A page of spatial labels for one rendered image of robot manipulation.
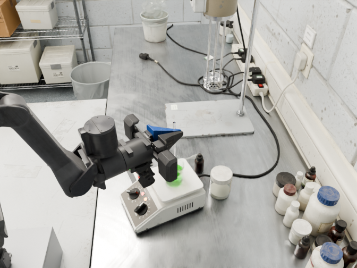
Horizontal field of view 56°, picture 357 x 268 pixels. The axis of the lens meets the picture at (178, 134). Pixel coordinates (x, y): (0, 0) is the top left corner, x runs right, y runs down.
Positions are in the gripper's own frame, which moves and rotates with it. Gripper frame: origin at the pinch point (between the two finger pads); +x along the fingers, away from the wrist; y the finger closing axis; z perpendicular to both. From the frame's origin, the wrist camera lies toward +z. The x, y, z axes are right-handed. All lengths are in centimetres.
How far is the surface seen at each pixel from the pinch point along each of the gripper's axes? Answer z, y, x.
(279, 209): 23.4, 17.6, 23.2
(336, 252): 14.0, 35.7, 17.4
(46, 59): 83, -222, 24
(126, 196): 22.1, -8.0, -8.8
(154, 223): 23.0, 2.9, -6.7
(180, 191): 16.8, 2.5, 1.7
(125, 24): 69, -221, 98
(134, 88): 25, -59, 22
